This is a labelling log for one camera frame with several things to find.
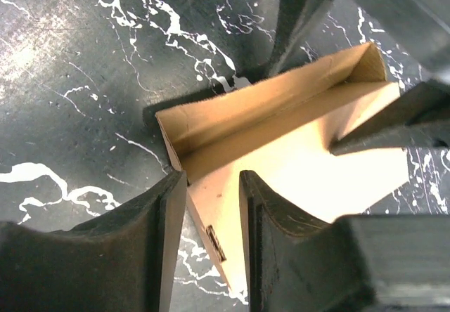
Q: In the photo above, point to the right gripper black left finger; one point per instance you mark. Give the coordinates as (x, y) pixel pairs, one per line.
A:
(123, 260)

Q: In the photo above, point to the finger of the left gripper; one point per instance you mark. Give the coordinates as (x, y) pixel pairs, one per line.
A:
(417, 119)
(296, 18)

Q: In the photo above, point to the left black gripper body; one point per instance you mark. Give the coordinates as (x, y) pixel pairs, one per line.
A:
(421, 27)

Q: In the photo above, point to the brown cardboard box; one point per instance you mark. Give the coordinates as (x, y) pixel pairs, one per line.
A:
(282, 129)

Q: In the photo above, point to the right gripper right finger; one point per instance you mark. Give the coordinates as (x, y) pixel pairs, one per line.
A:
(297, 262)

